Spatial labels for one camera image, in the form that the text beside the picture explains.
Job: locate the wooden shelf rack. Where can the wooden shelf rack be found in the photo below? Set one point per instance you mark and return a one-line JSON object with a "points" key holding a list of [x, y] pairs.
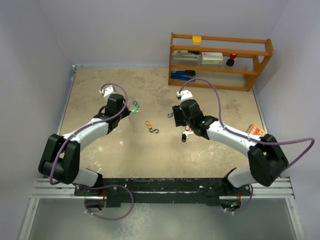
{"points": [[248, 63]]}

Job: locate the yellow lid jar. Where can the yellow lid jar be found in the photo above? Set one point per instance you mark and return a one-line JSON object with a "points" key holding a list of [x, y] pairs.
{"points": [[196, 40]]}

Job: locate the grey stapler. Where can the grey stapler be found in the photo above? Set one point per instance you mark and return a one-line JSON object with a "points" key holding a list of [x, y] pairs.
{"points": [[186, 55]]}

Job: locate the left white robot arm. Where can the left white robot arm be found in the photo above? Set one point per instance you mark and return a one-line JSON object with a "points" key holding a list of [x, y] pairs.
{"points": [[60, 161]]}

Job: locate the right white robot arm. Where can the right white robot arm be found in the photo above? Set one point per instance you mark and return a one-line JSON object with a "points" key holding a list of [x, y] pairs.
{"points": [[266, 159]]}

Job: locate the orange S carabiner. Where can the orange S carabiner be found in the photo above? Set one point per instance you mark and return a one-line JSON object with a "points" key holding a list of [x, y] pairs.
{"points": [[149, 125]]}

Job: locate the black S carabiner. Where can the black S carabiner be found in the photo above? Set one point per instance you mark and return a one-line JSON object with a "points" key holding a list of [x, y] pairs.
{"points": [[156, 131]]}

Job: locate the orange packet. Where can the orange packet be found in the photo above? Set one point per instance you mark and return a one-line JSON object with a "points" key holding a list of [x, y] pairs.
{"points": [[256, 130]]}

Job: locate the red black stamp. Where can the red black stamp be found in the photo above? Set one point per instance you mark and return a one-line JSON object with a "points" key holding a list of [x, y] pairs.
{"points": [[231, 61]]}

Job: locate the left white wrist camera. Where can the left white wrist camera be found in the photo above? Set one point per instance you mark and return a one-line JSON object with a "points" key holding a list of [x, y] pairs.
{"points": [[106, 90]]}

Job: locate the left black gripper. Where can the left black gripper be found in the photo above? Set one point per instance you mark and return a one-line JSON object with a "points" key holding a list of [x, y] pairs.
{"points": [[125, 113]]}

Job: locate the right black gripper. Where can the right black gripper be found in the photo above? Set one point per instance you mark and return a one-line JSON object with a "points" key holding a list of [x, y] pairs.
{"points": [[177, 113]]}

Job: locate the blue stapler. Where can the blue stapler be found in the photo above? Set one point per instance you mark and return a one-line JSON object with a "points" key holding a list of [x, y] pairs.
{"points": [[184, 75]]}

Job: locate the white cardboard box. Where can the white cardboard box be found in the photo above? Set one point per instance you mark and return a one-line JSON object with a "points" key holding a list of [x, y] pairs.
{"points": [[212, 58]]}

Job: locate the green key tag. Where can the green key tag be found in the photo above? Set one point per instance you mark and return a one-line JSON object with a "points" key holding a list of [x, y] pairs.
{"points": [[135, 110]]}

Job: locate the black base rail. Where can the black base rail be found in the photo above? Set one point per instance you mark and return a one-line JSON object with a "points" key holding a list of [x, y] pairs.
{"points": [[209, 191]]}

